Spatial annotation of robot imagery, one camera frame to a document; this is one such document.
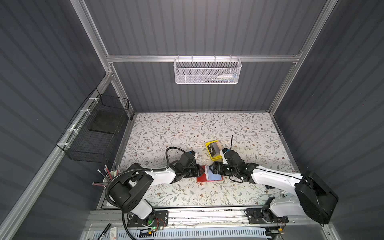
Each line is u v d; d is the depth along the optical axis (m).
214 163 0.79
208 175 0.87
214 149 0.94
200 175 0.80
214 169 0.77
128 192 0.44
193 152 0.85
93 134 0.74
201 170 0.86
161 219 0.72
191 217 0.75
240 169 0.66
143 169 0.50
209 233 0.77
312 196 0.42
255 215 0.73
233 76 0.91
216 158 0.92
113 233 0.69
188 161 0.71
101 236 0.69
